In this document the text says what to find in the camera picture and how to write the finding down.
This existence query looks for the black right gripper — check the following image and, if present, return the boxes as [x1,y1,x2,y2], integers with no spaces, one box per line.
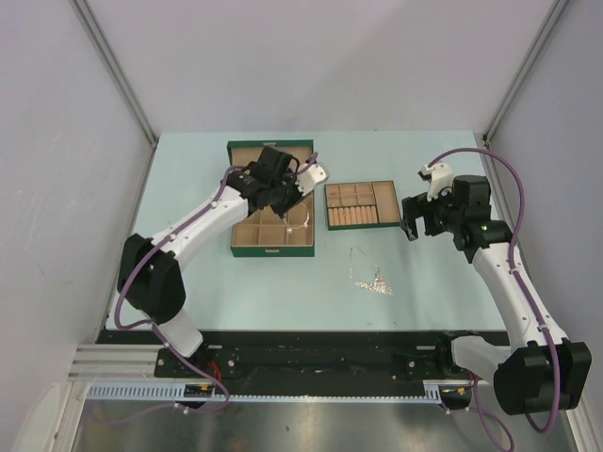
[399,181,463,241]

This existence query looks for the silver bangle bracelet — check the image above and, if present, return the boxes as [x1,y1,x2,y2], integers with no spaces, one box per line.
[285,202,312,234]

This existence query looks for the silver chain necklace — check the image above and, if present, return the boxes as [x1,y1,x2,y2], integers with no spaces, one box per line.
[349,245,395,297]

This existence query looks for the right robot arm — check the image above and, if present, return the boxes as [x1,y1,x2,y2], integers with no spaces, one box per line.
[401,171,592,415]

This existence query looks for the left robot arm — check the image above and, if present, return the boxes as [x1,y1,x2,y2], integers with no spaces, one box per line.
[114,146,318,377]

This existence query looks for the green jewelry box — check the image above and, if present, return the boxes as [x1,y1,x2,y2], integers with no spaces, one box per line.
[227,139,325,258]

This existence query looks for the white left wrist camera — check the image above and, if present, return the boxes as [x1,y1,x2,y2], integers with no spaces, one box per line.
[296,162,330,197]

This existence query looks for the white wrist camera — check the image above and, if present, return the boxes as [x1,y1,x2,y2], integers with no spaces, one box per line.
[296,162,330,197]
[418,162,454,202]

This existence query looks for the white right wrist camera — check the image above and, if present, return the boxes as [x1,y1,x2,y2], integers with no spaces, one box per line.
[418,162,454,202]

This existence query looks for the aluminium frame post right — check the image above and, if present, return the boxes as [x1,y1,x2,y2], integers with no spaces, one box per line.
[481,0,572,148]

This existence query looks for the aluminium frame post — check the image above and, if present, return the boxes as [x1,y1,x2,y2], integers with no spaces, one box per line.
[69,0,158,150]
[481,0,572,148]

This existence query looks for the slotted cable duct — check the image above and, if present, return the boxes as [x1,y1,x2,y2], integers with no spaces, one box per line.
[87,380,472,403]

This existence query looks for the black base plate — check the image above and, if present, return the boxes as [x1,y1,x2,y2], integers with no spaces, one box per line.
[96,329,514,411]

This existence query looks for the aluminium frame post left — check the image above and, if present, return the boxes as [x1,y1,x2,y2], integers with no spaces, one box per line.
[69,0,158,150]

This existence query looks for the aluminium front rail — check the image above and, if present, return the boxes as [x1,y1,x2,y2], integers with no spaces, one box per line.
[68,343,171,383]

